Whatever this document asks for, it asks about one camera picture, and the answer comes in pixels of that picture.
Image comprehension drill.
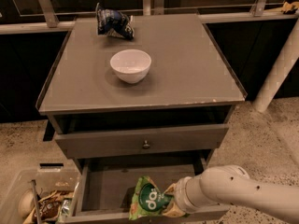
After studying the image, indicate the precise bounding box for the white diagonal support post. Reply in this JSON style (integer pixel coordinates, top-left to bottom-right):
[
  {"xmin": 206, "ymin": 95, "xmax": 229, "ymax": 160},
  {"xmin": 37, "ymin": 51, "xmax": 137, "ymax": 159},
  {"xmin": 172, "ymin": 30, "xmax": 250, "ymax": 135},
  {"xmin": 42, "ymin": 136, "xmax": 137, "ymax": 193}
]
[{"xmin": 252, "ymin": 21, "xmax": 299, "ymax": 113}]

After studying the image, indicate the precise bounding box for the metal railing with glass panel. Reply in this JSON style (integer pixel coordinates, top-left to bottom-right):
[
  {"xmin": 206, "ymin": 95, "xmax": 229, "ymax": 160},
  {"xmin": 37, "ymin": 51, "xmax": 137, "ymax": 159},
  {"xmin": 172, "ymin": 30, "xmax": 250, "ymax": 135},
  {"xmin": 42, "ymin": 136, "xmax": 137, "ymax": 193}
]
[{"xmin": 0, "ymin": 0, "xmax": 298, "ymax": 35}]

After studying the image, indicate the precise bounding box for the silver green snack packet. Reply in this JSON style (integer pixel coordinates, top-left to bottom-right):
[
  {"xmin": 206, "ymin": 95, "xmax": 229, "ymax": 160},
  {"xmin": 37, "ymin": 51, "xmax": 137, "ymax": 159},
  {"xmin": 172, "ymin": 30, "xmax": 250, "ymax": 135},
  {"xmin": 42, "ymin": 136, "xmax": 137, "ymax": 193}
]
[{"xmin": 56, "ymin": 199, "xmax": 72, "ymax": 224}]

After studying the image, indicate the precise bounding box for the grey drawer cabinet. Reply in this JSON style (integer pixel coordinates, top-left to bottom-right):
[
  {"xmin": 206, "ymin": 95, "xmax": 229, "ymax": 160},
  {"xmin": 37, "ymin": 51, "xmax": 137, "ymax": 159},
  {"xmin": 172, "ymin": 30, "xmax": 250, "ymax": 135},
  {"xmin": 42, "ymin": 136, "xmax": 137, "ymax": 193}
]
[{"xmin": 37, "ymin": 14, "xmax": 246, "ymax": 217}]

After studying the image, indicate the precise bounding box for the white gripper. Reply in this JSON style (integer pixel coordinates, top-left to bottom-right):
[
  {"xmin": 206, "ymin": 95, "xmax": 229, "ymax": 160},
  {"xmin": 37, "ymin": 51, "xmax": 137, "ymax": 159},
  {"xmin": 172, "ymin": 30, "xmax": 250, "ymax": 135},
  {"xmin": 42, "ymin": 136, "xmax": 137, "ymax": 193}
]
[{"xmin": 163, "ymin": 175, "xmax": 217, "ymax": 217}]

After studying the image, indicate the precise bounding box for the brown snack packet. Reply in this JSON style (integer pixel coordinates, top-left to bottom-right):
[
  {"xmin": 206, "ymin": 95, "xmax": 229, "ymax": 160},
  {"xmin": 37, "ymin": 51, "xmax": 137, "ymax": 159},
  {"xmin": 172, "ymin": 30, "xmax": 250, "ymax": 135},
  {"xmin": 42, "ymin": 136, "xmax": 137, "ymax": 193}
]
[{"xmin": 38, "ymin": 190, "xmax": 74, "ymax": 224}]

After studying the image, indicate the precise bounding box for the blue crumpled snack bag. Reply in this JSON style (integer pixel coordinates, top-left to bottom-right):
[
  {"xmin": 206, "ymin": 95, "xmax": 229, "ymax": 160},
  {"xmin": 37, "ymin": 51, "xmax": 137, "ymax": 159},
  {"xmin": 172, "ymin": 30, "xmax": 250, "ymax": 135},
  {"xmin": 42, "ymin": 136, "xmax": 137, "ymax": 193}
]
[{"xmin": 95, "ymin": 4, "xmax": 135, "ymax": 40}]

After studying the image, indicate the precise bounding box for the green rice chip bag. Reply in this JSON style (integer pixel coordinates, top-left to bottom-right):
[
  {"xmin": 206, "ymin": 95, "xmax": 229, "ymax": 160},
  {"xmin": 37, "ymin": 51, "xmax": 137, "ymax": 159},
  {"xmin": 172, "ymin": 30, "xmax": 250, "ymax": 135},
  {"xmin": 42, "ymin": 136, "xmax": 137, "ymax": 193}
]
[{"xmin": 129, "ymin": 175, "xmax": 175, "ymax": 220}]

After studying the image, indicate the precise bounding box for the white ceramic bowl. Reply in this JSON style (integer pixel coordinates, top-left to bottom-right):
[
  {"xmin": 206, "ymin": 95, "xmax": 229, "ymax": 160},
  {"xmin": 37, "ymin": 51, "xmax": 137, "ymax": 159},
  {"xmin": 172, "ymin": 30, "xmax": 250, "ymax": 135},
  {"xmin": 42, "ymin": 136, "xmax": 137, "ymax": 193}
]
[{"xmin": 109, "ymin": 49, "xmax": 151, "ymax": 84}]

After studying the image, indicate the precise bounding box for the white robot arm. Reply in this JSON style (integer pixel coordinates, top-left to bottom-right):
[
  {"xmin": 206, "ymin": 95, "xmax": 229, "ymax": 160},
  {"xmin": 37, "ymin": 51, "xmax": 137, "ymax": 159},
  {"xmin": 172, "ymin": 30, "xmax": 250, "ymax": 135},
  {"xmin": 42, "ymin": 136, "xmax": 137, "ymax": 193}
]
[{"xmin": 166, "ymin": 165, "xmax": 299, "ymax": 224}]

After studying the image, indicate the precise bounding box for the grey top drawer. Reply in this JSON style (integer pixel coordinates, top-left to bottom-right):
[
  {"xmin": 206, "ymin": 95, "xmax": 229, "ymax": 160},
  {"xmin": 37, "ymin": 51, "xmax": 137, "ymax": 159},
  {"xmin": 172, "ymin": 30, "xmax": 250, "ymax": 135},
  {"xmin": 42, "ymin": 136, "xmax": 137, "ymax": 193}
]
[{"xmin": 55, "ymin": 124, "xmax": 229, "ymax": 159}]

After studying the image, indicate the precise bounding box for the white round object in bin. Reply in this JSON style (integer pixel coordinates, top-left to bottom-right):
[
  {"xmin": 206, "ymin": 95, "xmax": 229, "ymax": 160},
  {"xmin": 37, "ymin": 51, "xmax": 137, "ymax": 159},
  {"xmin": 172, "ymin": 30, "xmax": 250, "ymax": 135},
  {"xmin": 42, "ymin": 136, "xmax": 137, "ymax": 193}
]
[{"xmin": 18, "ymin": 189, "xmax": 35, "ymax": 218}]

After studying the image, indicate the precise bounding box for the clear plastic storage bin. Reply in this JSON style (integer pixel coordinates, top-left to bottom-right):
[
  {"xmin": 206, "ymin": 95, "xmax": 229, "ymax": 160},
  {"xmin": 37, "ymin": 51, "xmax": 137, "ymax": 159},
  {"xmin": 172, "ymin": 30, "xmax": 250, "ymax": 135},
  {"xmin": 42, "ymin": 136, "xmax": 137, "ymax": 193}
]
[{"xmin": 0, "ymin": 166, "xmax": 80, "ymax": 224}]

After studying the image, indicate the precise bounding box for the grey open middle drawer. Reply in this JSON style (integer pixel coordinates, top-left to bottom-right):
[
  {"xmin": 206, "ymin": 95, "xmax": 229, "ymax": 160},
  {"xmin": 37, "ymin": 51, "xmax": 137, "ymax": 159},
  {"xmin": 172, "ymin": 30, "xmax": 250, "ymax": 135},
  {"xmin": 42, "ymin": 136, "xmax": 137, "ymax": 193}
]
[{"xmin": 65, "ymin": 152, "xmax": 230, "ymax": 224}]

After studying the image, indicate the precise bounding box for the brass drawer knob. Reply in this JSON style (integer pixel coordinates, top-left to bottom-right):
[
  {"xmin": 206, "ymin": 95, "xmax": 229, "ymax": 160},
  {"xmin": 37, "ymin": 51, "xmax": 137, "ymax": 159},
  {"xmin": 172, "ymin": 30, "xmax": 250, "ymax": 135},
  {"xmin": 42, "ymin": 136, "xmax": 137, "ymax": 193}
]
[{"xmin": 142, "ymin": 140, "xmax": 150, "ymax": 149}]

